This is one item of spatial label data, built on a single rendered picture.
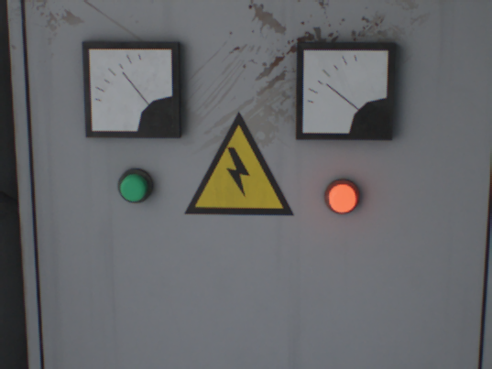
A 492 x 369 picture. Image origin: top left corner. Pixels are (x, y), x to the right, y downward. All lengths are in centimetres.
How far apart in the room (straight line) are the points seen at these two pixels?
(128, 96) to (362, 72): 19
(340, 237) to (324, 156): 7
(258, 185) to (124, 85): 14
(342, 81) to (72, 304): 31
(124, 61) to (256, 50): 11
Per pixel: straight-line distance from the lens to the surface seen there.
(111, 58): 78
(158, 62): 77
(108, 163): 80
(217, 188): 79
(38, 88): 80
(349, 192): 77
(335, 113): 77
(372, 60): 76
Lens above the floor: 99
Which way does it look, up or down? 13 degrees down
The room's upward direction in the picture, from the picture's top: straight up
